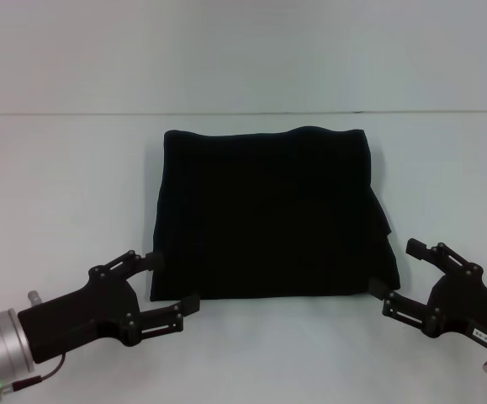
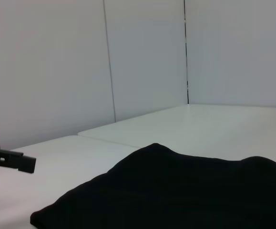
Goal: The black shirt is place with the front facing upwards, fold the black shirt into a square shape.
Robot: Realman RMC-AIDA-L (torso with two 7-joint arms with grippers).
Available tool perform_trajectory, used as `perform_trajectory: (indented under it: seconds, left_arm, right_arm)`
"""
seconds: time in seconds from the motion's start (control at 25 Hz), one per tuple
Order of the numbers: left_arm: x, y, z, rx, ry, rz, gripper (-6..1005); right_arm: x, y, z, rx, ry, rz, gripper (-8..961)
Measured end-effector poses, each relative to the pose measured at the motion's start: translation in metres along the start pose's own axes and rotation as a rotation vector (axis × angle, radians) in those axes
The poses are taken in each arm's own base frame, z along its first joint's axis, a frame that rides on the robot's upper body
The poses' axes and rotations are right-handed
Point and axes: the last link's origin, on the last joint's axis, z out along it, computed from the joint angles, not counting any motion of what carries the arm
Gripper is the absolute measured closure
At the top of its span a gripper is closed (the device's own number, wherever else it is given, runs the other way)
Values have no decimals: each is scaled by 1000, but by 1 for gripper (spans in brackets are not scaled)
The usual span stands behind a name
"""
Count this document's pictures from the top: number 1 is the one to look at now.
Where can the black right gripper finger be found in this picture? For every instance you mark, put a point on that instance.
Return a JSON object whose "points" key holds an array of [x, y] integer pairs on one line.
{"points": [[403, 305], [440, 254]]}

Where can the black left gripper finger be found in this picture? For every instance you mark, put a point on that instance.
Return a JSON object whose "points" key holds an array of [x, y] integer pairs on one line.
{"points": [[133, 263], [163, 315]]}

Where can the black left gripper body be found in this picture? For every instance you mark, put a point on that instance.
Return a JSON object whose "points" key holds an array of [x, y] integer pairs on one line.
{"points": [[79, 315]]}

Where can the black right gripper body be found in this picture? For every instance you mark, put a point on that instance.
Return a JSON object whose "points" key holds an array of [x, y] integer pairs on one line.
{"points": [[466, 303]]}

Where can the black shirt with FREE print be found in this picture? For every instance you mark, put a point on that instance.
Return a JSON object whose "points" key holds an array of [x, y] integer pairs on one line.
{"points": [[268, 210]]}

